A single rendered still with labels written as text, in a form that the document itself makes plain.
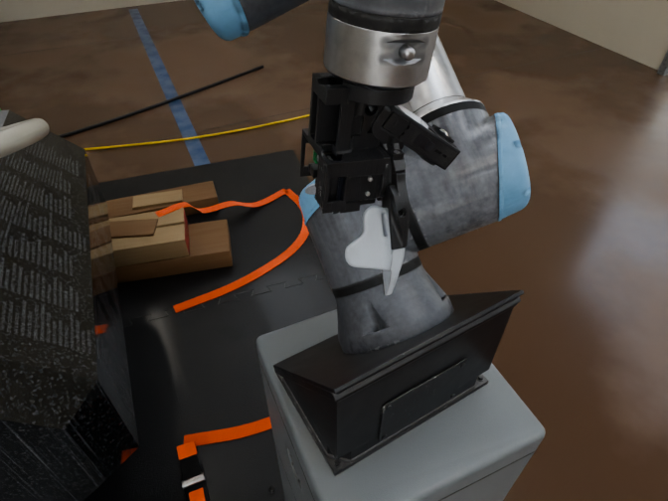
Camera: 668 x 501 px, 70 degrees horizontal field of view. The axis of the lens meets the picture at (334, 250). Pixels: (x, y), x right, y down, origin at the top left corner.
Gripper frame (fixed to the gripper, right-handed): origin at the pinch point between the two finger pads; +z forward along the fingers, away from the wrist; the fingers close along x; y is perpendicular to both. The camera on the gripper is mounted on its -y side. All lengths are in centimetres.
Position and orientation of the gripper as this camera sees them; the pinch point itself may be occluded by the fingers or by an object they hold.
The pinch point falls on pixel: (364, 250)
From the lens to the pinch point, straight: 54.4
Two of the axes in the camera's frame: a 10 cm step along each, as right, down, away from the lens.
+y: -9.3, 1.5, -3.4
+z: -1.0, 7.7, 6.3
